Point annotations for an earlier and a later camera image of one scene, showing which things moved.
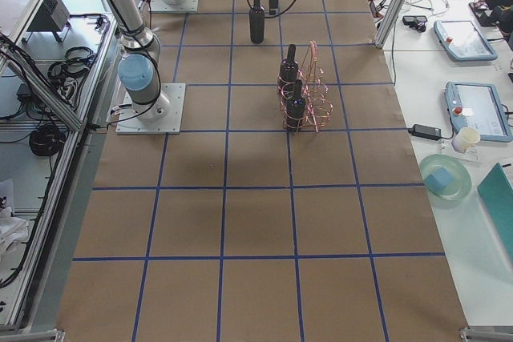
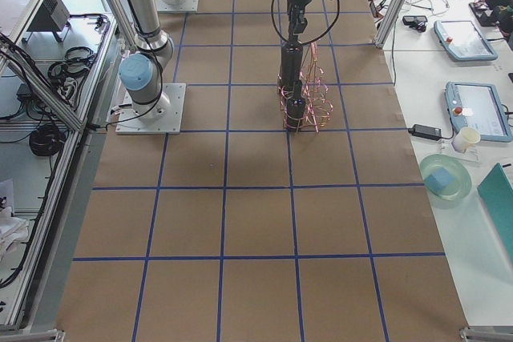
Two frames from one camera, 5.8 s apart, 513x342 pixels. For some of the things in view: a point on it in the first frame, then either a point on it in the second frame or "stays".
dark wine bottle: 296,108 stays
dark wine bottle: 256,20 to 292,66
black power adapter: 426,131 stays
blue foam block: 438,181 stays
